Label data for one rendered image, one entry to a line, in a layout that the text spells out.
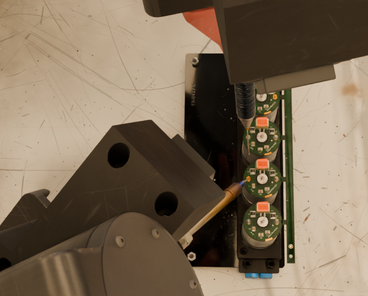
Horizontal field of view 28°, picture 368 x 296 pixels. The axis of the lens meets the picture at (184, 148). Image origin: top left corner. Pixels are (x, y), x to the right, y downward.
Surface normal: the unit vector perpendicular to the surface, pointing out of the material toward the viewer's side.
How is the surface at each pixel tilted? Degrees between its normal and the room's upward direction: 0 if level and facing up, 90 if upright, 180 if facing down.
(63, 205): 28
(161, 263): 64
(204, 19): 94
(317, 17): 73
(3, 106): 0
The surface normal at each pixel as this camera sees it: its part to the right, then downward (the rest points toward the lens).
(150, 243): 0.82, -0.41
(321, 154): -0.05, -0.25
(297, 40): 0.18, 0.83
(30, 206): -0.38, 0.11
